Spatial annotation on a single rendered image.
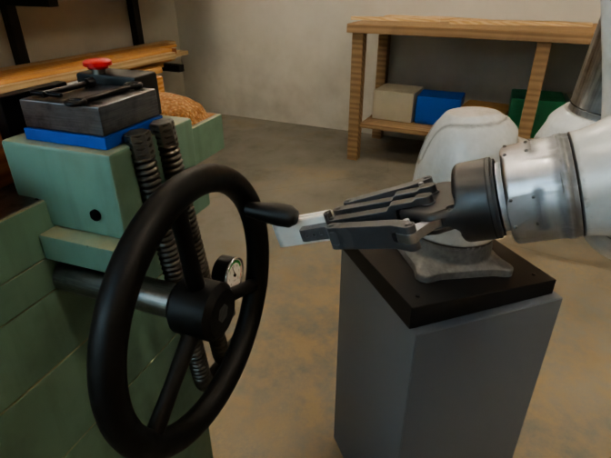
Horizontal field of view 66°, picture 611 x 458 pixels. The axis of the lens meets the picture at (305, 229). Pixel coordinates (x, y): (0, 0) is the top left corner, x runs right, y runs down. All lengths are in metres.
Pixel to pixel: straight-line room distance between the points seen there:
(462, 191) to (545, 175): 0.07
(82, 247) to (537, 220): 0.42
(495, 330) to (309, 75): 3.26
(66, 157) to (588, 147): 0.45
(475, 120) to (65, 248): 0.61
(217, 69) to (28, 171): 3.87
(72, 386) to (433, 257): 0.59
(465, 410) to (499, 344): 0.15
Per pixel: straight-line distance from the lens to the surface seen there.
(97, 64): 0.58
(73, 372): 0.65
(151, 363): 0.78
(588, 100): 0.86
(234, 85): 4.31
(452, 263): 0.87
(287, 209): 0.49
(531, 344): 0.99
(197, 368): 0.64
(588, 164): 0.42
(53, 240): 0.55
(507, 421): 1.12
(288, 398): 1.49
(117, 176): 0.48
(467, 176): 0.44
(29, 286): 0.57
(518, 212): 0.43
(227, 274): 0.78
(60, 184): 0.53
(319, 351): 1.63
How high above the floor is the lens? 1.10
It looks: 28 degrees down
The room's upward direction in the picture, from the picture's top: straight up
